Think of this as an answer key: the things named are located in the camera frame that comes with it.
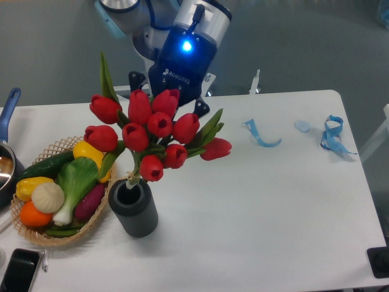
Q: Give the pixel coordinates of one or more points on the blue handled saucepan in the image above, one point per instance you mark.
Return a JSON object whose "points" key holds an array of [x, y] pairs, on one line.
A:
{"points": [[11, 167]]}

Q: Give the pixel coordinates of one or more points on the small pale blue cap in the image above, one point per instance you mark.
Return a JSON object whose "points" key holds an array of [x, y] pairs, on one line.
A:
{"points": [[302, 126]]}

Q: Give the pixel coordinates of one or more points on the green pea pods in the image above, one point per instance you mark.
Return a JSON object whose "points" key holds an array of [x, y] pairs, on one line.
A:
{"points": [[62, 232]]}

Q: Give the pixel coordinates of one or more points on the white chair frame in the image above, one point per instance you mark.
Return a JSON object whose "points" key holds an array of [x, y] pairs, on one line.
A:
{"points": [[376, 139]]}

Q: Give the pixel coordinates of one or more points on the black device at table corner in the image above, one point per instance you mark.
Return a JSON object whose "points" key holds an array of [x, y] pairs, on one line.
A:
{"points": [[378, 258]]}

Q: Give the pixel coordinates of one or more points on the tangled blue tape strip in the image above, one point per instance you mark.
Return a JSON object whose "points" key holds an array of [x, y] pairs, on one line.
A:
{"points": [[331, 137]]}

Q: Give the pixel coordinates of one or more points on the white steamed bun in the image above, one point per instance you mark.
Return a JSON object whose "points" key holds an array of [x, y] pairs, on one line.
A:
{"points": [[48, 197]]}

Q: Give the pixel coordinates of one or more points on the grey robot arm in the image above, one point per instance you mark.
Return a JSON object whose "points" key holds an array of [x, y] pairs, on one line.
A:
{"points": [[209, 19]]}

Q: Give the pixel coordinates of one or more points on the green bok choy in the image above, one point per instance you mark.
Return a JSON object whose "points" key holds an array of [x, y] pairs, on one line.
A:
{"points": [[76, 179]]}

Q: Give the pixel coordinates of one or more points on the curved blue tape strip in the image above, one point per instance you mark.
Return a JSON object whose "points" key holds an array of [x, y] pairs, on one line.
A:
{"points": [[251, 126]]}

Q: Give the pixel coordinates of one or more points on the orange fruit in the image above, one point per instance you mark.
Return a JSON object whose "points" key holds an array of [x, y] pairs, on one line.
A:
{"points": [[30, 216]]}

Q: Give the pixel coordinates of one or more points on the dark grey ribbed vase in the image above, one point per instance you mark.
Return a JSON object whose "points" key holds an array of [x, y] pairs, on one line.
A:
{"points": [[135, 208]]}

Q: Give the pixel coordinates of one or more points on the purple sweet potato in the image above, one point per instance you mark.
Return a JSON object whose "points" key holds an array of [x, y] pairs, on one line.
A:
{"points": [[86, 208]]}

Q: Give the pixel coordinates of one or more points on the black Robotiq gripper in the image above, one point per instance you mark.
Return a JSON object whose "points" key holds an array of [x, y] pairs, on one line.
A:
{"points": [[181, 64]]}

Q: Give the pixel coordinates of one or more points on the clear pen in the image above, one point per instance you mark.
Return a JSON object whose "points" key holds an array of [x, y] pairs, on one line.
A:
{"points": [[45, 260]]}

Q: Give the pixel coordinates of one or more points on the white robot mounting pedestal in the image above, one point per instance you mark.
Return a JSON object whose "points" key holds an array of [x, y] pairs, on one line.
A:
{"points": [[145, 43]]}

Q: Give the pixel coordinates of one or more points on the red tulip bouquet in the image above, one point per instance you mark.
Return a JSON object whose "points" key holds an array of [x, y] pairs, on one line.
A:
{"points": [[149, 130]]}

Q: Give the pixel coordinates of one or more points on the green cucumber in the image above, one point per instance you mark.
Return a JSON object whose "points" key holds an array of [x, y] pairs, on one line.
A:
{"points": [[48, 167]]}

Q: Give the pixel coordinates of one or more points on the black smartphone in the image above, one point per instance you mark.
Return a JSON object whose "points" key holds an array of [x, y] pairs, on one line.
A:
{"points": [[21, 270]]}

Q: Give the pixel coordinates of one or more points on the yellow lemon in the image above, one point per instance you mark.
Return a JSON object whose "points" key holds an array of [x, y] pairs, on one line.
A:
{"points": [[88, 152]]}

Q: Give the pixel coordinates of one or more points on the yellow bell pepper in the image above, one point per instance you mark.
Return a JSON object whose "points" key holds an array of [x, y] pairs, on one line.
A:
{"points": [[25, 187]]}

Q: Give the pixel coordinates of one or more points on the woven wicker basket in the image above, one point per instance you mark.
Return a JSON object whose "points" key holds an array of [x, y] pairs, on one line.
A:
{"points": [[39, 237]]}

